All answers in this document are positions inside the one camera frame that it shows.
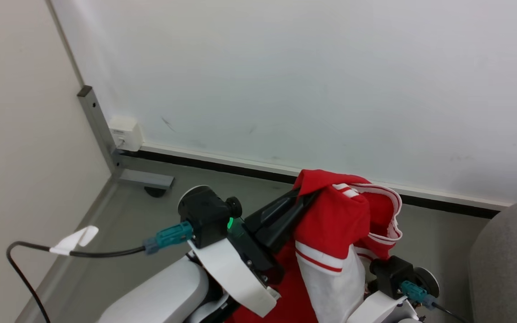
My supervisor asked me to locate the teal camera connector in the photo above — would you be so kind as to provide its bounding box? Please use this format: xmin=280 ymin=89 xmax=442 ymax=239
xmin=144 ymin=222 xmax=194 ymax=255
xmin=399 ymin=281 xmax=437 ymax=310

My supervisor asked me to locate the teal right camera connector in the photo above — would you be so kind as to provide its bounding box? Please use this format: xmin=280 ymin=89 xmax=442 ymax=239
xmin=399 ymin=281 xmax=437 ymax=310

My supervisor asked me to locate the red and white garment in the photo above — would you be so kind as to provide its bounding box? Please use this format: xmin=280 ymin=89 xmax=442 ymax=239
xmin=225 ymin=169 xmax=403 ymax=323

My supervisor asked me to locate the black left camera cable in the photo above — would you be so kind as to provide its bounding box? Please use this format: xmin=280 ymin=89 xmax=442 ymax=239
xmin=6 ymin=241 xmax=148 ymax=323

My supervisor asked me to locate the teal left camera connector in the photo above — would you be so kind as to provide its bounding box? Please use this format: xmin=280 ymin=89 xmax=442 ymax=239
xmin=144 ymin=222 xmax=194 ymax=255

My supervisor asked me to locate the black right camera cable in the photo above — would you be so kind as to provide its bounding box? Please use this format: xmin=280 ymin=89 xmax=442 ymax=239
xmin=431 ymin=302 xmax=471 ymax=323

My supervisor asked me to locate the white wall socket box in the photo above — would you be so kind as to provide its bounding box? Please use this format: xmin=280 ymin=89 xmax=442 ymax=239
xmin=108 ymin=115 xmax=144 ymax=153

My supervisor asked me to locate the black skirting strip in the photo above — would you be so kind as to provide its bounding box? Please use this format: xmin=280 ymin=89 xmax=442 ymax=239
xmin=116 ymin=149 xmax=502 ymax=219

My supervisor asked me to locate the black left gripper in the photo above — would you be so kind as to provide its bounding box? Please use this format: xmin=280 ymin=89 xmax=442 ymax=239
xmin=188 ymin=188 xmax=322 ymax=318

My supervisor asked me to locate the black camera cable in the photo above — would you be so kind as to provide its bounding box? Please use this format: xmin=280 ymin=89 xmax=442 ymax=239
xmin=6 ymin=241 xmax=148 ymax=323
xmin=431 ymin=302 xmax=471 ymax=323

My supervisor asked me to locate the grey metal frame post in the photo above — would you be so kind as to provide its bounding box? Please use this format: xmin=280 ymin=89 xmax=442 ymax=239
xmin=77 ymin=85 xmax=175 ymax=198

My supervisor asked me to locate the grey fabric sofa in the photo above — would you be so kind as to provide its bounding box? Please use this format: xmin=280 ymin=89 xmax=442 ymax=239
xmin=468 ymin=197 xmax=517 ymax=323

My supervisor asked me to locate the white tape tag on cable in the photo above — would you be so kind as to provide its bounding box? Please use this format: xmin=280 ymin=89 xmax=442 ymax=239
xmin=49 ymin=226 xmax=100 ymax=256

